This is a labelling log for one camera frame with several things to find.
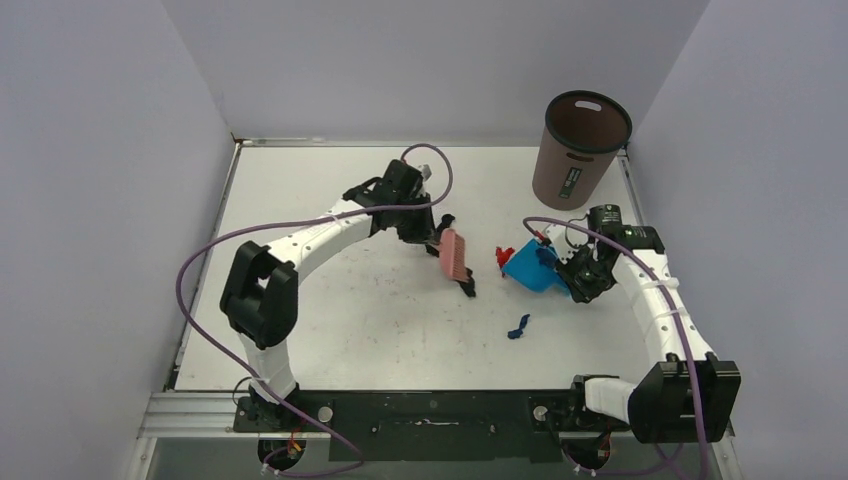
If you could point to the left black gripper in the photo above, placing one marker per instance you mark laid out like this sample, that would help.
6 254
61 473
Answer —
425 232

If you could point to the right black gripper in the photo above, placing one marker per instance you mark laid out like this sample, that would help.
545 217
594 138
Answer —
570 273

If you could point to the blue dustpan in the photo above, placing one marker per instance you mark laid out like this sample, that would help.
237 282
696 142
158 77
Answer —
533 267

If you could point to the pink hand brush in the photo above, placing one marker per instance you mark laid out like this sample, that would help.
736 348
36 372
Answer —
450 252

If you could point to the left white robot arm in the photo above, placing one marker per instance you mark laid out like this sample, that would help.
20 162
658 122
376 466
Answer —
261 294

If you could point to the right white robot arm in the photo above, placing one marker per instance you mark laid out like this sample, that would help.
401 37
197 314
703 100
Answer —
688 393

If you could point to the black paper scrap left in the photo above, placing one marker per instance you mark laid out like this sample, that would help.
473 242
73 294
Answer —
446 222

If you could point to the black paper scrap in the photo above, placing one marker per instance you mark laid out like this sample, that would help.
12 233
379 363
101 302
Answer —
468 286
446 222

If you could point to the red paper scrap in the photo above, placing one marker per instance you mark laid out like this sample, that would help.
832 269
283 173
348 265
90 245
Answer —
503 255

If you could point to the dark blue scrap near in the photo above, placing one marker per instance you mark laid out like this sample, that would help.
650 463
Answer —
518 332

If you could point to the black paper scrap centre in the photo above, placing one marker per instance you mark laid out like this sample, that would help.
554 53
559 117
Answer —
468 286

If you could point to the brown waste bin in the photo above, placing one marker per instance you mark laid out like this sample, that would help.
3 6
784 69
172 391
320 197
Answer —
583 132

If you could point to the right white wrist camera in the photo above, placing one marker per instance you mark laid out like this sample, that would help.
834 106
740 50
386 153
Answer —
558 242

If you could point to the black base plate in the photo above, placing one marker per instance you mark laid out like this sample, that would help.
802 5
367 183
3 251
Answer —
447 425

